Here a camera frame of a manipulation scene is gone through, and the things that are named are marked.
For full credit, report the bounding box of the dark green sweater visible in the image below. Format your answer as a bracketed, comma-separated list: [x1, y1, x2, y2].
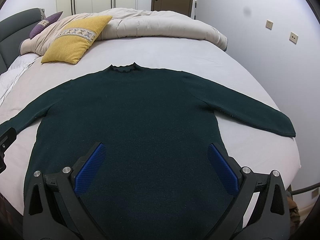
[1, 64, 296, 239]

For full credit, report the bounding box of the white pillow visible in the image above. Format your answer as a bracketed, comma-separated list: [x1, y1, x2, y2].
[0, 53, 40, 104]

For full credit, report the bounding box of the dark grey headboard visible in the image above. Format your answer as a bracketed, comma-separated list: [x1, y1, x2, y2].
[0, 8, 45, 74]

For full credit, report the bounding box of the yellow patterned cushion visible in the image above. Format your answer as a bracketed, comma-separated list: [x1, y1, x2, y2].
[41, 15, 112, 65]

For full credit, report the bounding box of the purple cushion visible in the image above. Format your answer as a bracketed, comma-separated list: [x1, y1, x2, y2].
[29, 11, 63, 39]

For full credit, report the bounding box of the beige duvet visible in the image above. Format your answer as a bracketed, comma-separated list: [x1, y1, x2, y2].
[19, 8, 228, 56]

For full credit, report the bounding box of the lower wall socket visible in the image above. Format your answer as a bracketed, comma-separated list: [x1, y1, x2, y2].
[289, 32, 298, 44]

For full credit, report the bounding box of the wall socket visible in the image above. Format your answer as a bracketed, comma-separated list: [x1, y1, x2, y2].
[289, 32, 298, 44]
[265, 20, 273, 30]

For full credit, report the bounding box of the upper wall socket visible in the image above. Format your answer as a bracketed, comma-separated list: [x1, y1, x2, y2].
[265, 20, 273, 30]

